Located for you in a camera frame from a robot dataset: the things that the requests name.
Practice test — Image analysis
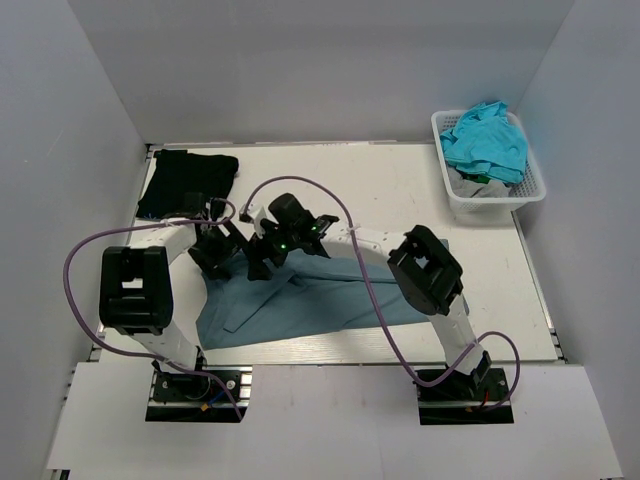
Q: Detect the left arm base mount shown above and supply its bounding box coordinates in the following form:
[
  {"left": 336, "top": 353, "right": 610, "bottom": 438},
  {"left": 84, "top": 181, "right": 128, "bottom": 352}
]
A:
[{"left": 145, "top": 366, "right": 253, "bottom": 424}]

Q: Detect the grey-blue t-shirt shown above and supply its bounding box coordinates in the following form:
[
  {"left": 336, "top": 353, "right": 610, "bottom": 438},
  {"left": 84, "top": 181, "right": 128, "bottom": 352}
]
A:
[{"left": 194, "top": 237, "right": 471, "bottom": 352}]

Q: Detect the folded black t-shirt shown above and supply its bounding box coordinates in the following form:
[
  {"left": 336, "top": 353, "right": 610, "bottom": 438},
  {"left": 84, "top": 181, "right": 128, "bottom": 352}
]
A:
[{"left": 136, "top": 149, "right": 239, "bottom": 220}]

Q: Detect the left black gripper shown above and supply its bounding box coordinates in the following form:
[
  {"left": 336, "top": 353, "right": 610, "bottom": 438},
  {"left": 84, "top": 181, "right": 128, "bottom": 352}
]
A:
[{"left": 189, "top": 217, "right": 248, "bottom": 280}]

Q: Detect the white plastic laundry basket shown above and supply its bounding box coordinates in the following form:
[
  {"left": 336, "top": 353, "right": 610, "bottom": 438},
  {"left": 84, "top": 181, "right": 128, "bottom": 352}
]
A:
[{"left": 431, "top": 110, "right": 546, "bottom": 215}]

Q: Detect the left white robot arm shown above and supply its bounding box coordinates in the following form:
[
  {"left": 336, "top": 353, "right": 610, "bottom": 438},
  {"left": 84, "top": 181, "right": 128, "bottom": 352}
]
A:
[{"left": 99, "top": 193, "right": 244, "bottom": 399}]

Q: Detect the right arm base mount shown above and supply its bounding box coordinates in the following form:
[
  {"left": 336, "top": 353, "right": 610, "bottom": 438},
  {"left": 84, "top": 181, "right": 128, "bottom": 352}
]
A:
[{"left": 416, "top": 368, "right": 514, "bottom": 426}]

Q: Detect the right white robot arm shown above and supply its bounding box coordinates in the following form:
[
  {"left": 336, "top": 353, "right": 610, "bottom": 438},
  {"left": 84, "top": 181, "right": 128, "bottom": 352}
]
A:
[{"left": 240, "top": 193, "right": 491, "bottom": 399}]

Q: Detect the turquoise t-shirt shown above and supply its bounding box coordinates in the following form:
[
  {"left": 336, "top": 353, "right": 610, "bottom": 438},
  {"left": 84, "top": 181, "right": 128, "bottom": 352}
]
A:
[{"left": 439, "top": 101, "right": 528, "bottom": 185}]

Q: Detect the grey t-shirt in basket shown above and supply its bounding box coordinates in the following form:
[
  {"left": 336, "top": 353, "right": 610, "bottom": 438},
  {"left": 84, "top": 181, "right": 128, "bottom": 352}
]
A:
[{"left": 447, "top": 168, "right": 511, "bottom": 198}]

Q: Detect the green item in basket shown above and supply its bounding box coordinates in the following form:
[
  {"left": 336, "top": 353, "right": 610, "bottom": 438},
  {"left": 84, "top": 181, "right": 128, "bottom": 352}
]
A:
[{"left": 461, "top": 173, "right": 491, "bottom": 184}]

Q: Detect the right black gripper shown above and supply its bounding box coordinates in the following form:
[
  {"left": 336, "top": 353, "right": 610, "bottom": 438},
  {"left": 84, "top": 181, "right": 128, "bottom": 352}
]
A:
[{"left": 244, "top": 217, "right": 300, "bottom": 281}]

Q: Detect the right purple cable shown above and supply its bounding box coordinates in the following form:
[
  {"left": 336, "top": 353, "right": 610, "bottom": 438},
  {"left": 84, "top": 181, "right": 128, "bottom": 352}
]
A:
[{"left": 239, "top": 175, "right": 522, "bottom": 412}]

